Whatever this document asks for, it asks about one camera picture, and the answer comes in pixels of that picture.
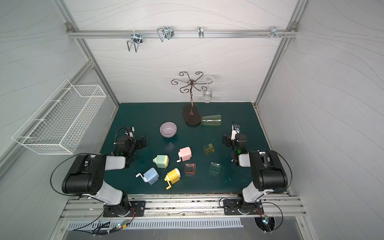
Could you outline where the white wire basket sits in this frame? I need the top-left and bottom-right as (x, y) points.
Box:
(12, 80), (106, 155)

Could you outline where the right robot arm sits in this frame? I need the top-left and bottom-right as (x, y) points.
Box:
(222, 122), (291, 217)

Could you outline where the white vent grille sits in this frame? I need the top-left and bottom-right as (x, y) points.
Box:
(67, 218), (243, 231)

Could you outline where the copper wine glass stand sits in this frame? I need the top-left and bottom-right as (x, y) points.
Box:
(171, 71), (214, 126)

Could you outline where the blue pencil sharpener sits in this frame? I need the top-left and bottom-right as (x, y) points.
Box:
(136, 168), (159, 185)

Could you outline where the metal double hook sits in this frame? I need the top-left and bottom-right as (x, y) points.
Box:
(127, 33), (143, 52)

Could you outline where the purple bowl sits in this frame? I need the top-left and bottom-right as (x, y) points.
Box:
(160, 122), (177, 138)

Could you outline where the yellow clear tray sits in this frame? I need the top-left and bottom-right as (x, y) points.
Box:
(204, 144), (215, 154)

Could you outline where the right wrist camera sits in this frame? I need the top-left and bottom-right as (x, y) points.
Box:
(231, 124), (241, 141)

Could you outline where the metal clamp hook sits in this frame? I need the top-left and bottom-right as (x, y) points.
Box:
(260, 27), (287, 39)

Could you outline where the green clear tray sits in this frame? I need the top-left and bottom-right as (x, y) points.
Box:
(209, 162), (221, 175)

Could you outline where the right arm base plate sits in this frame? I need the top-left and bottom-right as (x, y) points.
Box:
(221, 199), (264, 216)

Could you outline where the metal wire hook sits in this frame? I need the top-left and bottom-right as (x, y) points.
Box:
(157, 26), (175, 42)

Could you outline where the clear hanging wine glass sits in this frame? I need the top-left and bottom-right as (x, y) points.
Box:
(203, 77), (213, 104)

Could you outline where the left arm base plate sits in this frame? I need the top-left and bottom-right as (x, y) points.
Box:
(103, 201), (146, 218)

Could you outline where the aluminium top rail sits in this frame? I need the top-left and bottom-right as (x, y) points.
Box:
(67, 29), (299, 40)

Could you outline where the pink pencil sharpener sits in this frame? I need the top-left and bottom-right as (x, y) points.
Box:
(177, 147), (192, 163)

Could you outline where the dark clear tray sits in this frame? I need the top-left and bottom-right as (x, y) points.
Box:
(165, 142), (176, 154)

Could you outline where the small metal ring hook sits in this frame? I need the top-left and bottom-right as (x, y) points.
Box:
(198, 27), (204, 39)

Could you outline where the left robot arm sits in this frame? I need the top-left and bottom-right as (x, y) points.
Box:
(50, 127), (147, 217)

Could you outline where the green pencil sharpener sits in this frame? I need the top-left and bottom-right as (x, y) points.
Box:
(153, 155), (169, 169)

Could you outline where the yellow pencil sharpener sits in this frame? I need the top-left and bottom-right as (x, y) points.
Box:
(164, 168), (181, 190)

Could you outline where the black round fan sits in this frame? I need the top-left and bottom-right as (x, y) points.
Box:
(255, 217), (276, 234)

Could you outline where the red clear tray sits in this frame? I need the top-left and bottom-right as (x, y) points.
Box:
(185, 164), (196, 175)

